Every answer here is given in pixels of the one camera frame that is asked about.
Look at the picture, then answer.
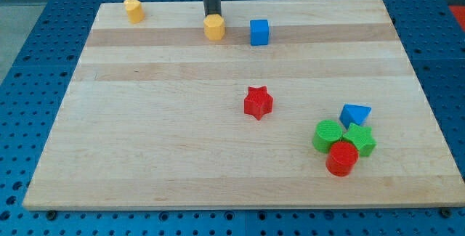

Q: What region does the wooden board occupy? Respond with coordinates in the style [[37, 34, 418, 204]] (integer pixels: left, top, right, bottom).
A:
[[23, 0, 464, 211]]

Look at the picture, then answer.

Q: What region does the green star block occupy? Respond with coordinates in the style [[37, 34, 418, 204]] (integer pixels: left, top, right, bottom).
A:
[[342, 123, 377, 157]]

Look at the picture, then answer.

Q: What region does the green cylinder block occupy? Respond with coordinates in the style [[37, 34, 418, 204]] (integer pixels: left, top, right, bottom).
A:
[[312, 119, 343, 153]]

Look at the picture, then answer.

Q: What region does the yellow hexagonal block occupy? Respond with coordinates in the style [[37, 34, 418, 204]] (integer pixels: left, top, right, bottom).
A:
[[203, 14, 225, 41]]

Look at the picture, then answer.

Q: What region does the red cylinder block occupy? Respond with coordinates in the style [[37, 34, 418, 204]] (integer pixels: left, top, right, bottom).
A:
[[325, 141, 359, 176]]

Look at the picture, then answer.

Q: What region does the blue triangle block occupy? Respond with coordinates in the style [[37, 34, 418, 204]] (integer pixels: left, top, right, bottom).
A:
[[339, 104, 371, 129]]

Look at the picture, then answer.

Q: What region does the blue cube block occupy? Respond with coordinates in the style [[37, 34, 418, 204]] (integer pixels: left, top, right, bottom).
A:
[[249, 20, 270, 46]]

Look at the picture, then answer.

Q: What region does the yellow heart block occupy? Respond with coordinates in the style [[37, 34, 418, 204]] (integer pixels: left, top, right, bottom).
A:
[[124, 0, 145, 24]]

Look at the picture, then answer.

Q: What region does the red star block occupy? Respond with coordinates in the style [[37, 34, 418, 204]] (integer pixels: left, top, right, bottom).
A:
[[243, 86, 273, 121]]

